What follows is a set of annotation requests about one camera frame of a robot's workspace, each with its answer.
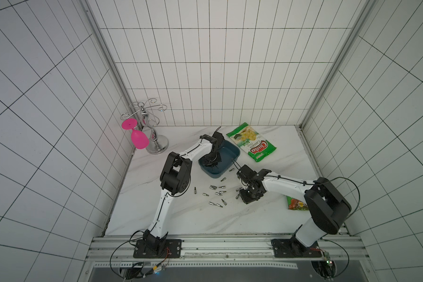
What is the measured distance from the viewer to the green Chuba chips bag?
1057mm

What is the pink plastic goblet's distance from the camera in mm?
842

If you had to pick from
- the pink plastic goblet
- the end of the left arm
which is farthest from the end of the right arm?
the pink plastic goblet

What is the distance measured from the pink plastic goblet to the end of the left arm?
0.34 metres

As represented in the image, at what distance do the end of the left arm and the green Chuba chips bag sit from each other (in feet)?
0.82

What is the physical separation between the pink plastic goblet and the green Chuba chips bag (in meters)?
0.53

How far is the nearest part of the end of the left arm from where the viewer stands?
784 mm

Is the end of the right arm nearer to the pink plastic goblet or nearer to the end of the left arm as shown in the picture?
the end of the left arm

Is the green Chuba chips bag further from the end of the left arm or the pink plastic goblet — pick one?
the pink plastic goblet
